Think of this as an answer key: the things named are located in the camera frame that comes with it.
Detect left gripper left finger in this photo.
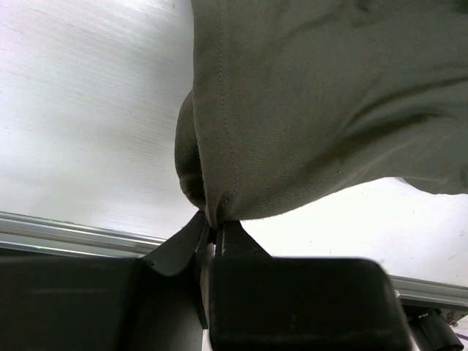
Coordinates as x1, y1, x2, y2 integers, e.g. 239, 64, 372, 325
1, 212, 210, 350

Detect olive green shorts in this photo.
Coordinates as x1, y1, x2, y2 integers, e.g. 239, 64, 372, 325
175, 1, 467, 227

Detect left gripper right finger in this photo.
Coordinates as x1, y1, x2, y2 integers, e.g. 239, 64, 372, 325
209, 222, 412, 350

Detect aluminium front rail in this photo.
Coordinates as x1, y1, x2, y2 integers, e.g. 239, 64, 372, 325
1, 212, 467, 317

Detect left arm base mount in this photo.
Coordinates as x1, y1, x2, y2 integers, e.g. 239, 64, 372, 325
399, 298, 467, 350

